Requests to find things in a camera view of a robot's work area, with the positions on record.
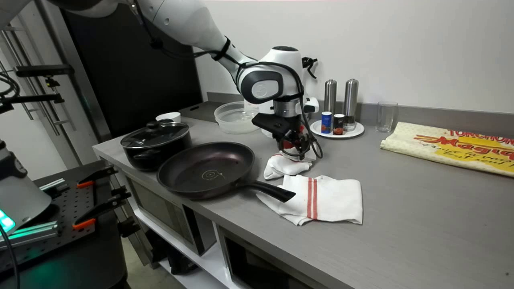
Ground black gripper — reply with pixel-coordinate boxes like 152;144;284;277
252;112;313;160

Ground white kitchen towel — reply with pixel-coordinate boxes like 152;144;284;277
261;150;317;181

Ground white towel with red stripes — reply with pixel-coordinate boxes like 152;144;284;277
255;173;364;227

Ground black frying pan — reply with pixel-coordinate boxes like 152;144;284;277
155;139;296;203

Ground small blue can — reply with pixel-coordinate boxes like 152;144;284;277
319;110;333;134

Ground small dark jar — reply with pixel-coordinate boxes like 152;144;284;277
332;112;346;134

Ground white round plate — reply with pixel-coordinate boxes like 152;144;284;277
308;116;366;141

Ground steel shaker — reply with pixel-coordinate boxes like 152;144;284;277
341;76;359;129
322;78;338;116

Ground clear plastic bowl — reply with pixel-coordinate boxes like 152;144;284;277
213;100;263;134

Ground spray bottle black trigger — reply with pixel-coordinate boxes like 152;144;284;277
298;54;319;83

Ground clear drinking glass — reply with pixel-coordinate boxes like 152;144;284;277
375;100;399;134

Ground black cooking pot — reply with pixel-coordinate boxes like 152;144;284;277
118;118;192;173

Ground glass pot lid black knob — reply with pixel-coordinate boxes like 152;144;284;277
118;118;190;152

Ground white under-counter shelf unit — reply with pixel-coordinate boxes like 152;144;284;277
121;169;322;289

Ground yellow snack package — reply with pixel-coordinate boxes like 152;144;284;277
378;120;514;177

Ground black clamp orange tip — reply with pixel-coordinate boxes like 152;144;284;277
75;165;118;189
70;185;133;232

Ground black robot table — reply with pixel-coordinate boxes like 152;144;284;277
0;158;133;289

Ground silver aluminium rails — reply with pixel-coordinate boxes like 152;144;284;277
6;219;60;243

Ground black camera mount rod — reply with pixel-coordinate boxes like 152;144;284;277
0;91;65;115
14;62;75;80

